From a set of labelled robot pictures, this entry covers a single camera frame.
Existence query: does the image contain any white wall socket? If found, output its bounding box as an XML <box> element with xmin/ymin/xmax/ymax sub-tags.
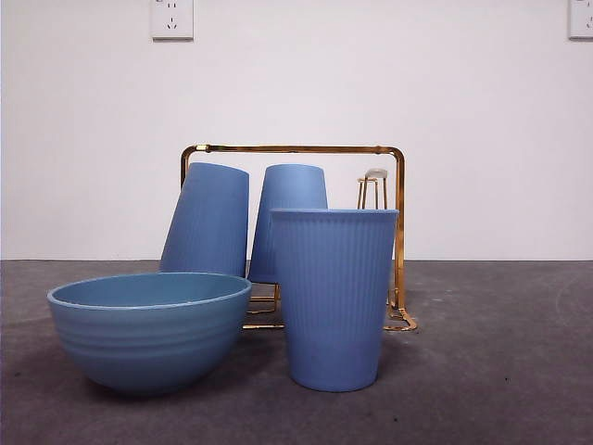
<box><xmin>568</xmin><ymin>0</ymin><xmax>593</xmax><ymax>41</ymax></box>
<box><xmin>151</xmin><ymin>0</ymin><xmax>195</xmax><ymax>41</ymax></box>

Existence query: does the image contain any gold wire cup rack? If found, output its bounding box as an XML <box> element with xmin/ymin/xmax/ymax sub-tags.
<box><xmin>179</xmin><ymin>144</ymin><xmax>421</xmax><ymax>334</ymax></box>

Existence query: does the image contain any blue ribbed plastic cup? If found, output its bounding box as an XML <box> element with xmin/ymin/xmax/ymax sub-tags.
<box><xmin>246</xmin><ymin>163</ymin><xmax>330</xmax><ymax>285</ymax></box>
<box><xmin>158</xmin><ymin>161</ymin><xmax>251</xmax><ymax>279</ymax></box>
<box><xmin>268</xmin><ymin>207</ymin><xmax>401</xmax><ymax>381</ymax></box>

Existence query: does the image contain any light blue ridged bowl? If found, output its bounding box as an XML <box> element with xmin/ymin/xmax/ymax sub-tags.
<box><xmin>45</xmin><ymin>272</ymin><xmax>254</xmax><ymax>397</ymax></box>

